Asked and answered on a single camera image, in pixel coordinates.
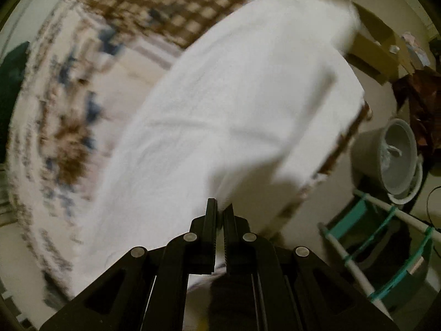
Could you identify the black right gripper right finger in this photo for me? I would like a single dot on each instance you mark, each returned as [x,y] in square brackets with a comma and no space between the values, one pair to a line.
[272,288]

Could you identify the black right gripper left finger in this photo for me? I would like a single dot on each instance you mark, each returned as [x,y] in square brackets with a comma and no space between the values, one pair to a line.
[145,289]

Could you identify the white pants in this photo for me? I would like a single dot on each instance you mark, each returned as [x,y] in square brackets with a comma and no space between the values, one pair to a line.
[248,115]

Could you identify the teal and white rack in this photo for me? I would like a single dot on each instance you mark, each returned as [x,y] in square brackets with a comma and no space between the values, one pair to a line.
[385,250]

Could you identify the grey plastic bucket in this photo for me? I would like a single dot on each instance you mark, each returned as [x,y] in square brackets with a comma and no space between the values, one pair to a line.
[385,161]

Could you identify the floral brown checkered blanket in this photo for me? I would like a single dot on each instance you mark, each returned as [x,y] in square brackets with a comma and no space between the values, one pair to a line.
[89,69]

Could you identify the dark red cloth pile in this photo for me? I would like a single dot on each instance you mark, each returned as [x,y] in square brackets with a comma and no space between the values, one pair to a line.
[422,91]

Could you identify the open cardboard box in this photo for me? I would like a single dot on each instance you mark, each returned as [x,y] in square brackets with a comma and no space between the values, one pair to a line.
[378,51]

